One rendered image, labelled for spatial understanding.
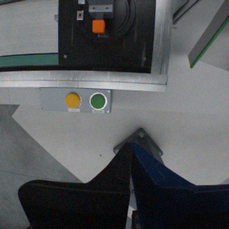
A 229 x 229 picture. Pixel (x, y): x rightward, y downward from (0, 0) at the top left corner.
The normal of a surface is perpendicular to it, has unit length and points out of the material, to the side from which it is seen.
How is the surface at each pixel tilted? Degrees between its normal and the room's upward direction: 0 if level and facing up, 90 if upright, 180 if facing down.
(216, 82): 0
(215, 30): 90
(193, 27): 0
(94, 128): 0
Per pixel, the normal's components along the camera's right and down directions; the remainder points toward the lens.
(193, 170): -0.02, 0.30
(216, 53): -0.17, 0.87
